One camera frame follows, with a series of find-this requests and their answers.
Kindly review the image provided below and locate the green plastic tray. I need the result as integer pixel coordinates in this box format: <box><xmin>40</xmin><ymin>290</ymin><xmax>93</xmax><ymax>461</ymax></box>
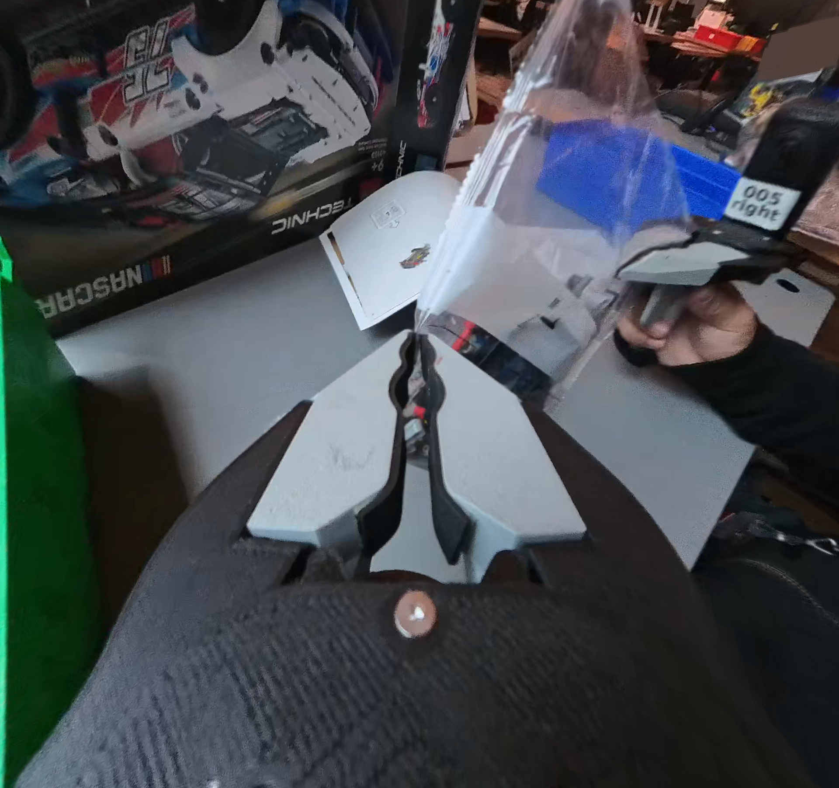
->
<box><xmin>0</xmin><ymin>236</ymin><xmax>109</xmax><ymax>788</ymax></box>

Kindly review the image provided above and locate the small clear bag of bricks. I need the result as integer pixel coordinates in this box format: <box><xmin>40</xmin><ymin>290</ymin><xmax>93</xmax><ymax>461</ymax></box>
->
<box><xmin>413</xmin><ymin>0</ymin><xmax>696</xmax><ymax>413</ymax></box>

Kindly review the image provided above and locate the person's right hand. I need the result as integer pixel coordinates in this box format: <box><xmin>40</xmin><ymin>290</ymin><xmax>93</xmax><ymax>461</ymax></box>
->
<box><xmin>618</xmin><ymin>281</ymin><xmax>760</xmax><ymax>368</ymax></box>

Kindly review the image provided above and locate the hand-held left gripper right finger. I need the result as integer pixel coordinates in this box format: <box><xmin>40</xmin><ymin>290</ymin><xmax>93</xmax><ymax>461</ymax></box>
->
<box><xmin>417</xmin><ymin>335</ymin><xmax>587</xmax><ymax>584</ymax></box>

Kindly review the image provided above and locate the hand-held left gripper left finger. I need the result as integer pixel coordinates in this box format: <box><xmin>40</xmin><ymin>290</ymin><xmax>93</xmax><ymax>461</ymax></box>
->
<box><xmin>246</xmin><ymin>333</ymin><xmax>416</xmax><ymax>558</ymax></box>

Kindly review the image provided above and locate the blue plastic bin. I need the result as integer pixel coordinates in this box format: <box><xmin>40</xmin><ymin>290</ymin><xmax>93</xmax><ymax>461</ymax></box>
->
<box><xmin>536</xmin><ymin>125</ymin><xmax>743</xmax><ymax>227</ymax></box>

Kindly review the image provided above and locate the person's right forearm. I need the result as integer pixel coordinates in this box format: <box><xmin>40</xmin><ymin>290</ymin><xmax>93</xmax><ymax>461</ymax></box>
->
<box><xmin>665</xmin><ymin>323</ymin><xmax>839</xmax><ymax>497</ymax></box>

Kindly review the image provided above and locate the red storage box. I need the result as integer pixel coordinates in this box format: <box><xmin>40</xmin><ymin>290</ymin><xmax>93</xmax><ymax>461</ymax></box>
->
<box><xmin>693</xmin><ymin>23</ymin><xmax>766</xmax><ymax>56</ymax></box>

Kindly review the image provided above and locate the metal key chain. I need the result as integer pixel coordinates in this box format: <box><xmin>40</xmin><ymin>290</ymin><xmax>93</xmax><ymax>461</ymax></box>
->
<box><xmin>720</xmin><ymin>512</ymin><xmax>839</xmax><ymax>554</ymax></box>

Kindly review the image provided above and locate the black office chair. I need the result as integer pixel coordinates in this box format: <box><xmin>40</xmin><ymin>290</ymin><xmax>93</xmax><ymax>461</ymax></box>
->
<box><xmin>655</xmin><ymin>88</ymin><xmax>745</xmax><ymax>142</ymax></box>

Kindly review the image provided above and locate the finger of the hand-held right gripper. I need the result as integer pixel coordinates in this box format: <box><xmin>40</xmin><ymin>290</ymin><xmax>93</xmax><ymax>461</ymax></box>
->
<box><xmin>618</xmin><ymin>245</ymin><xmax>723</xmax><ymax>287</ymax></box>
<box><xmin>621</xmin><ymin>223</ymin><xmax>697</xmax><ymax>261</ymax></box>

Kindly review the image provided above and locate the black lego set box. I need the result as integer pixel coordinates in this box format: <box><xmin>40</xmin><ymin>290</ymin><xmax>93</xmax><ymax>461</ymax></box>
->
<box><xmin>0</xmin><ymin>0</ymin><xmax>494</xmax><ymax>338</ymax></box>

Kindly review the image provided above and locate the white instruction booklet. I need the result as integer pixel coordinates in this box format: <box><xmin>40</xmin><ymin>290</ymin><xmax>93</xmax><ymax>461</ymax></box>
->
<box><xmin>319</xmin><ymin>169</ymin><xmax>474</xmax><ymax>332</ymax></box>

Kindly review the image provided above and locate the person's black clothing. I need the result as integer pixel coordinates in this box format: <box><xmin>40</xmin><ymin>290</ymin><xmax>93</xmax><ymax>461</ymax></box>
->
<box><xmin>691</xmin><ymin>493</ymin><xmax>839</xmax><ymax>788</ymax></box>

